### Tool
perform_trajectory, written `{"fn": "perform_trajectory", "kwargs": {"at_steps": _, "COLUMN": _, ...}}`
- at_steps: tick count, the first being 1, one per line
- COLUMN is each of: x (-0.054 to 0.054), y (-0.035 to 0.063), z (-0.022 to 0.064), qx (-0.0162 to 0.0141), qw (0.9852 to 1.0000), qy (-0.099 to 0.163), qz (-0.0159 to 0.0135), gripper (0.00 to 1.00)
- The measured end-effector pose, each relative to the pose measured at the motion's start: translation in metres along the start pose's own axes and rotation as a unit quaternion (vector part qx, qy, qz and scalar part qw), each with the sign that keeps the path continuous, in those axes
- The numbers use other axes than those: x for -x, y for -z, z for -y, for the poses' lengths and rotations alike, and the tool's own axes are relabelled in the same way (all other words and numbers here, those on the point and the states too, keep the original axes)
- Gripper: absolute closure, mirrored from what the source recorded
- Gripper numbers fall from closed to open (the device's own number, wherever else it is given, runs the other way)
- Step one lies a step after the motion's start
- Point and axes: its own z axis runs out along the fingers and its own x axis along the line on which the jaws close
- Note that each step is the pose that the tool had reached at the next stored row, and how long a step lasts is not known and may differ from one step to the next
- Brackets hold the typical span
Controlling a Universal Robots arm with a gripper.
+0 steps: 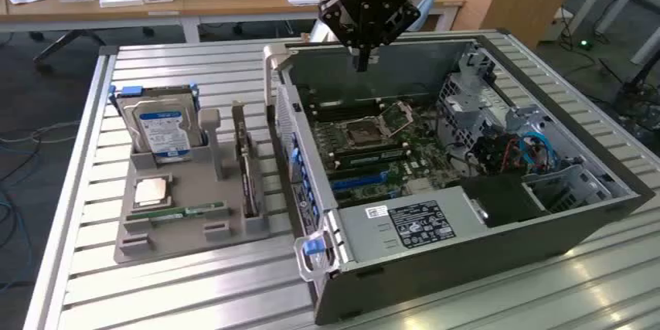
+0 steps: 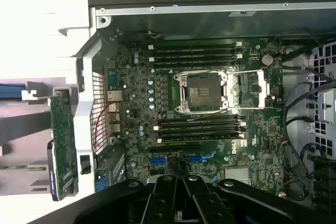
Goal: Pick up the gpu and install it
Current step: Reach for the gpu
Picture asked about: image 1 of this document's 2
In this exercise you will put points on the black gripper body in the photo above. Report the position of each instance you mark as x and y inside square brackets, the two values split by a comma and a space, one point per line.
[373, 5]

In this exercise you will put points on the black graphics card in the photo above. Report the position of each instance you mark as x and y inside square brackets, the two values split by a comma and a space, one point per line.
[248, 175]

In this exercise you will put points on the metal drive cage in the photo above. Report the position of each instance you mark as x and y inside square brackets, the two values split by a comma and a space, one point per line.
[464, 106]

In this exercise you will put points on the open socket cover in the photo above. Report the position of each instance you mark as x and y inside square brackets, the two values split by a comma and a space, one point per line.
[399, 117]

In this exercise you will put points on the CPU socket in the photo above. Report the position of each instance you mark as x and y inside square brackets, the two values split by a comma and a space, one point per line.
[363, 133]

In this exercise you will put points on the device with green light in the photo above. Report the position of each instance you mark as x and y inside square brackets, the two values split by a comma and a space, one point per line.
[584, 43]

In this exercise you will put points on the RAM stick with white label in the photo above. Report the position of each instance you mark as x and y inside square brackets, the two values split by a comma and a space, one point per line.
[371, 157]

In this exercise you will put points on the green motherboard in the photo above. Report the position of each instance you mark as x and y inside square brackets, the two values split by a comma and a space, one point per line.
[417, 160]

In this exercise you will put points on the blue expansion slot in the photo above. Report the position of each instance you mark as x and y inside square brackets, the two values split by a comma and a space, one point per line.
[356, 181]

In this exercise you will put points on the hard disk with blue rails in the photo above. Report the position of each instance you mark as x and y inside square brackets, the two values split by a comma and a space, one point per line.
[160, 129]

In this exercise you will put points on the black equipment stand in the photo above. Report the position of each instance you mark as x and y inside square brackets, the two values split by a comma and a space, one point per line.
[644, 71]

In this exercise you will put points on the grey parts rack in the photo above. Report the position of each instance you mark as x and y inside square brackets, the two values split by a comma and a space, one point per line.
[196, 187]

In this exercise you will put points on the black office chair base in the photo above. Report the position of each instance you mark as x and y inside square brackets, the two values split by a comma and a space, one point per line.
[67, 42]

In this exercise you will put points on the silver disk bay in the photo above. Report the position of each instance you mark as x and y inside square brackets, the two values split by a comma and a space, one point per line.
[583, 183]

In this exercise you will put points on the silver CPU chip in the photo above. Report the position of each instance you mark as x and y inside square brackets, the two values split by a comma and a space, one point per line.
[151, 192]

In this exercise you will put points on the grey power supply unit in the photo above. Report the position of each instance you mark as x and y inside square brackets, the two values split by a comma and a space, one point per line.
[371, 237]

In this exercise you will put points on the green RAM stick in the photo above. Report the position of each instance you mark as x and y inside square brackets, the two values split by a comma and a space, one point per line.
[169, 214]

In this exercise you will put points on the blue case latch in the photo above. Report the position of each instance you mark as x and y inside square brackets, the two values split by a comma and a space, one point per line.
[312, 247]

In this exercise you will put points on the open grey PC case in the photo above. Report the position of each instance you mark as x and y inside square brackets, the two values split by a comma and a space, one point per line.
[464, 276]

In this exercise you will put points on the white table frame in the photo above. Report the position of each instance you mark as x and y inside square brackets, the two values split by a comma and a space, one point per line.
[619, 4]

